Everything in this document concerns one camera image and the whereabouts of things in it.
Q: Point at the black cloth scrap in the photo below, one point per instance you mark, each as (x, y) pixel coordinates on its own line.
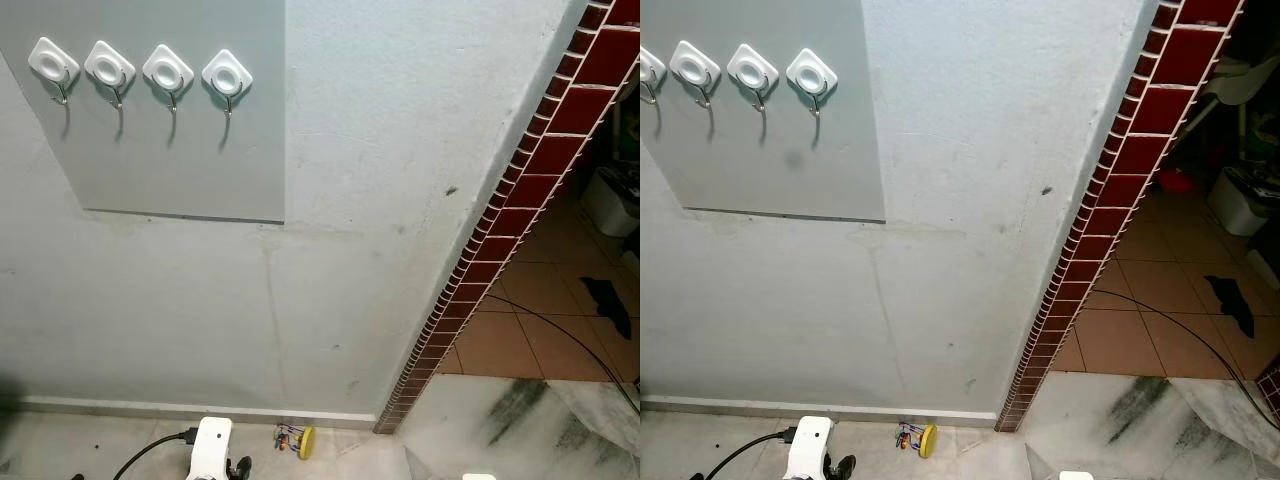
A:
(1232, 300)
(608, 300)

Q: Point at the white plastic bin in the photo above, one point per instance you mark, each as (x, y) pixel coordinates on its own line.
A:
(610, 202)
(1240, 202)

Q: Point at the red plastic basin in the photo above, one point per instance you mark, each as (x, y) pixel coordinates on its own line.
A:
(1176, 182)

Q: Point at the white plastic chair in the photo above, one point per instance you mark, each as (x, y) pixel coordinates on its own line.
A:
(1240, 82)

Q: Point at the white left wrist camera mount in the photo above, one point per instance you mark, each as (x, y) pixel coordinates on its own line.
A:
(808, 448)
(211, 448)

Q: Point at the grey wall board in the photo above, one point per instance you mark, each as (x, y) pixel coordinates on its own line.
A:
(790, 180)
(180, 160)

